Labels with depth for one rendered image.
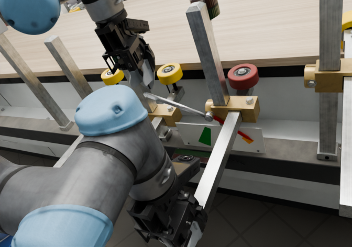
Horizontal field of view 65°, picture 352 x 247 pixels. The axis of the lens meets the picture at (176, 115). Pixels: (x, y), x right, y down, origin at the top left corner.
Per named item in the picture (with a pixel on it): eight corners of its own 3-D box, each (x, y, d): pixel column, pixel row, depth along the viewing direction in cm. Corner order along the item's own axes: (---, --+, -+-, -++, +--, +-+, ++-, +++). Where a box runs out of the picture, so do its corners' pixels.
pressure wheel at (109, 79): (134, 94, 106) (122, 69, 99) (116, 104, 105) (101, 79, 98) (130, 86, 112) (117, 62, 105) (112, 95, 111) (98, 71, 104)
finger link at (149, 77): (145, 100, 69) (129, 70, 64) (152, 85, 74) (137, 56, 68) (156, 98, 68) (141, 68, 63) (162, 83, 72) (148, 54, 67)
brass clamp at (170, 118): (176, 128, 85) (170, 116, 82) (141, 125, 92) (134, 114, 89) (183, 114, 89) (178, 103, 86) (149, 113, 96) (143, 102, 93)
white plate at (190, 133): (265, 154, 77) (261, 129, 71) (184, 145, 90) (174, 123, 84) (266, 153, 77) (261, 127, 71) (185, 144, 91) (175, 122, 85)
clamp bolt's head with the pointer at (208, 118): (253, 143, 73) (206, 114, 73) (248, 147, 75) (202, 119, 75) (255, 137, 74) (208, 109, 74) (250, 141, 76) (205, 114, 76)
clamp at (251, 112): (256, 123, 71) (253, 108, 67) (207, 120, 77) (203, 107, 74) (261, 108, 74) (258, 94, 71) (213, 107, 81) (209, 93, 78)
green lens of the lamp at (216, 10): (215, 20, 60) (213, 10, 59) (191, 23, 63) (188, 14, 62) (223, 8, 64) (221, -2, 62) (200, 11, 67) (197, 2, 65)
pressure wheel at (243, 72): (259, 112, 77) (253, 78, 70) (231, 111, 81) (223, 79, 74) (264, 93, 82) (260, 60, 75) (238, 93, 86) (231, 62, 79)
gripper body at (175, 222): (146, 244, 46) (113, 205, 39) (167, 199, 51) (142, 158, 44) (186, 258, 42) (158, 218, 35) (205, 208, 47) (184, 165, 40)
